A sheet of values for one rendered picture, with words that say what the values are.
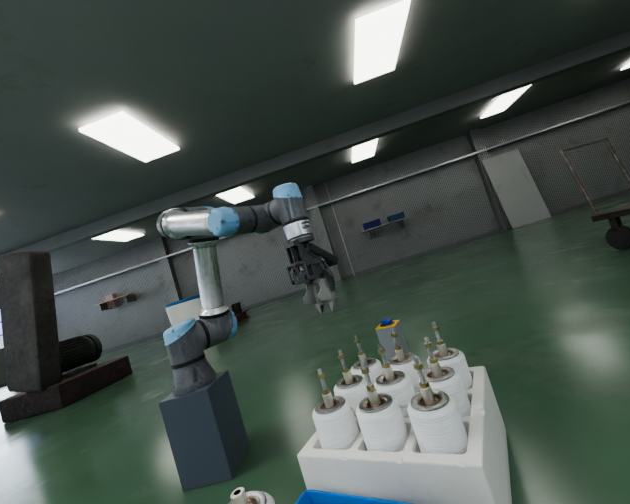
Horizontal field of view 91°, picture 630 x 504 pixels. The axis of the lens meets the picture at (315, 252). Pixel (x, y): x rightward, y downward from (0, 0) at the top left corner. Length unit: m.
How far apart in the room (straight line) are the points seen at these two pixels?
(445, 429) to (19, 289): 4.05
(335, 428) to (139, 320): 11.43
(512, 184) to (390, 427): 9.96
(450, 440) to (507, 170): 10.09
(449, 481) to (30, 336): 3.97
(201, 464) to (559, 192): 11.12
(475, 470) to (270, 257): 9.47
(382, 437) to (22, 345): 3.95
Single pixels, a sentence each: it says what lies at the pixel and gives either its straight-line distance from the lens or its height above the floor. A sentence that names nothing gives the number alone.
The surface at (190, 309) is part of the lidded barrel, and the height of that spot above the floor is 0.55.
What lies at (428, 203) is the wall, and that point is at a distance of 10.04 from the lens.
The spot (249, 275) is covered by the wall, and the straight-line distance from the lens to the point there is 10.14.
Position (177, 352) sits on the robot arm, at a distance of 1.21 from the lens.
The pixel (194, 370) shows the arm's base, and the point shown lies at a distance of 1.22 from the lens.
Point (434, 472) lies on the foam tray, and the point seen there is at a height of 0.16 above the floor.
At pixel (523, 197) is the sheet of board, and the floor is 0.73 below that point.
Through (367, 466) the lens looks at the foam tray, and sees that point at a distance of 0.76.
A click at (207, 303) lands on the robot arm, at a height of 0.57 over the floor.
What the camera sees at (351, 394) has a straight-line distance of 0.87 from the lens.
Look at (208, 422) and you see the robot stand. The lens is 1.21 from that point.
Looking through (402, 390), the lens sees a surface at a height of 0.23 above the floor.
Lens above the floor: 0.57
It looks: 3 degrees up
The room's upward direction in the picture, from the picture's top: 17 degrees counter-clockwise
